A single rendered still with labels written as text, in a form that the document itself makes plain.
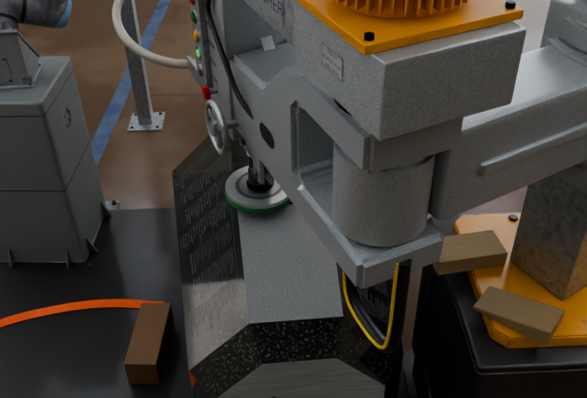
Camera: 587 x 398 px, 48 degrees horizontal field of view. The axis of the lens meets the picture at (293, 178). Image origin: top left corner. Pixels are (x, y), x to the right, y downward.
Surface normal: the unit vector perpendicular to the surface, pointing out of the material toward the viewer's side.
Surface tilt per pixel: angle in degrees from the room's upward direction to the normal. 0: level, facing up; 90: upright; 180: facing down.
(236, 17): 90
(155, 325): 0
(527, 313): 11
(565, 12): 90
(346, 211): 90
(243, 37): 90
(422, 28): 0
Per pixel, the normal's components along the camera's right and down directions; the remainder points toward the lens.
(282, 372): 0.08, 0.60
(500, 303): -0.17, -0.86
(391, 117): 0.43, 0.54
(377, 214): -0.19, 0.59
